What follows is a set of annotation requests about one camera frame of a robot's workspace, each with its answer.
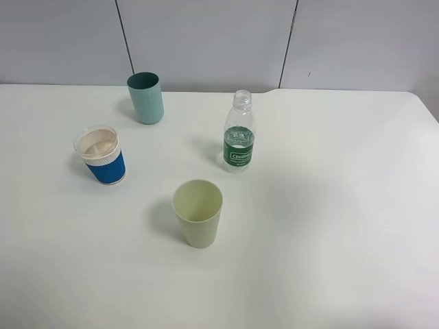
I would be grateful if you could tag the clear green-label water bottle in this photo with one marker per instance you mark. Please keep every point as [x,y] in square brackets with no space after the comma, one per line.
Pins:
[239,133]

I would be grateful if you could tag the blue sleeved paper cup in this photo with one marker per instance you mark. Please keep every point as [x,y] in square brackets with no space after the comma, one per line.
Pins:
[100,149]

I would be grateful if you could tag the light green plastic cup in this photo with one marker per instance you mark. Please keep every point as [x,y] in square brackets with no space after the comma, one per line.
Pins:
[198,205]

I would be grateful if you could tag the teal plastic cup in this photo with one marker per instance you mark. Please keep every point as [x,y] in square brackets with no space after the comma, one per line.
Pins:
[146,95]

